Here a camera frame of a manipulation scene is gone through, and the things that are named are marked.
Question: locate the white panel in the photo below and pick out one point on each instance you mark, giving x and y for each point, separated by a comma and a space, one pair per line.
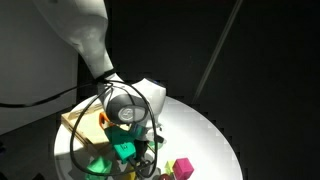
30, 66

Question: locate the dark red round fruit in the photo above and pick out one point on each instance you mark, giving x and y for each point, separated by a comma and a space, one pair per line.
165, 177

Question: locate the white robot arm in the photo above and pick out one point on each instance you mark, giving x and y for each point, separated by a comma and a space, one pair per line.
90, 36

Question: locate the green translucent bowl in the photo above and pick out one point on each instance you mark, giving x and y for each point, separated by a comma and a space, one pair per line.
159, 144

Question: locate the yellow banana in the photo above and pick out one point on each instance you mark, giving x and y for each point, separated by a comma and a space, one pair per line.
130, 176

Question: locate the magenta cube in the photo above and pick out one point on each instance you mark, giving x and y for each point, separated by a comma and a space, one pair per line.
183, 168

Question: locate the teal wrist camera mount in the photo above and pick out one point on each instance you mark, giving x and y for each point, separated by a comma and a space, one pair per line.
121, 145

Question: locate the wooden slatted tray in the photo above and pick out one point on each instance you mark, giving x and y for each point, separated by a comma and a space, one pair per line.
88, 131

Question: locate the small yellow-green block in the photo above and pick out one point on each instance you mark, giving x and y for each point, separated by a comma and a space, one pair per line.
170, 167

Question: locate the colourful fabric toy cube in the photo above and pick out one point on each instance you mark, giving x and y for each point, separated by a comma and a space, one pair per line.
103, 119

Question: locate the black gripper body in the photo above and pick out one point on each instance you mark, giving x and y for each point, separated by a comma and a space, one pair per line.
145, 153

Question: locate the green cube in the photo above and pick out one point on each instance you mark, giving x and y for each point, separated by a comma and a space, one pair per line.
98, 168

